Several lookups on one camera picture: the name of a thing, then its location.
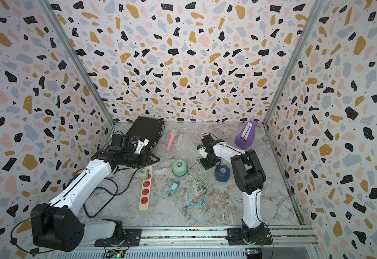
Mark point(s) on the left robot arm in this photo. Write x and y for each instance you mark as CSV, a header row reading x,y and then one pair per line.
x,y
55,225

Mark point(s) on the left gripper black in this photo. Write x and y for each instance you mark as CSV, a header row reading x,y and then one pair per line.
x,y
147,161

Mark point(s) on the teal USB charger plug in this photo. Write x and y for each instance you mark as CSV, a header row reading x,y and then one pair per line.
x,y
174,187

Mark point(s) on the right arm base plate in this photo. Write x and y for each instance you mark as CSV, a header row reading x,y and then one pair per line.
x,y
244,236

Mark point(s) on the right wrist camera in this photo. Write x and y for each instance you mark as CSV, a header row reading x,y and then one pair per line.
x,y
202,151

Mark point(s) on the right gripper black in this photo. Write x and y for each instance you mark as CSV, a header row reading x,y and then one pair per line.
x,y
205,166

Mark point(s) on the aluminium front rail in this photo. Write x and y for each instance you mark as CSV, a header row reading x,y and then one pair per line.
x,y
210,242

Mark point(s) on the beige red power strip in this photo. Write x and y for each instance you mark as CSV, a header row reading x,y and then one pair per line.
x,y
146,191

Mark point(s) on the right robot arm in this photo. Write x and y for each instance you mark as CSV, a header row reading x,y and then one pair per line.
x,y
249,177

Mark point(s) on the pink toy microphone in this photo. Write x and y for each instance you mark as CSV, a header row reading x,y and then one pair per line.
x,y
173,134

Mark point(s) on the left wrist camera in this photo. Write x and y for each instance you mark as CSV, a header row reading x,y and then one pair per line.
x,y
139,143

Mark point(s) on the purple metronome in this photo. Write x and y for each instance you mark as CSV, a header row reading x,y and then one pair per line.
x,y
247,136

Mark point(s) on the green USB charger plug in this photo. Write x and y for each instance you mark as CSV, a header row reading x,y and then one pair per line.
x,y
145,174

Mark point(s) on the black hard case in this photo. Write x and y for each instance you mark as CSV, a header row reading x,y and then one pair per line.
x,y
151,129

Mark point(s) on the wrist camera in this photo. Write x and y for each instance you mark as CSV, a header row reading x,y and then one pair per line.
x,y
202,151
139,143

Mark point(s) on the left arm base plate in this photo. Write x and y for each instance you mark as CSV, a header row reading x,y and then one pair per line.
x,y
127,238

